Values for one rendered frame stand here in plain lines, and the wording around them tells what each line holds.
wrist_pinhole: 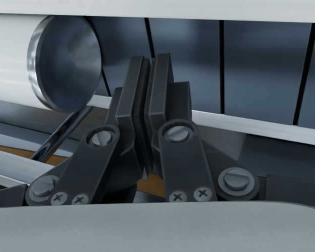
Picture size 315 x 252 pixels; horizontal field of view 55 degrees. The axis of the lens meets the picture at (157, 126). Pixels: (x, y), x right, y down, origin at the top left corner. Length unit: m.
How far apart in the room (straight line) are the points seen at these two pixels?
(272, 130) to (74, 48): 0.12
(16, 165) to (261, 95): 0.13
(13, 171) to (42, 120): 0.22
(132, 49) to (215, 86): 0.05
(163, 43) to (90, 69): 0.05
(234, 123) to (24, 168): 0.12
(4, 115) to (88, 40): 0.28
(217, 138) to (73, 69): 0.14
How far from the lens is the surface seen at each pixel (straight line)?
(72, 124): 0.28
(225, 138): 0.26
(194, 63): 0.16
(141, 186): 0.30
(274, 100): 0.17
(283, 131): 0.18
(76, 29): 0.17
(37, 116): 0.39
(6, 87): 0.17
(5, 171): 0.17
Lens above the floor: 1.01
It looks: 40 degrees down
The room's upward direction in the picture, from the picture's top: 148 degrees counter-clockwise
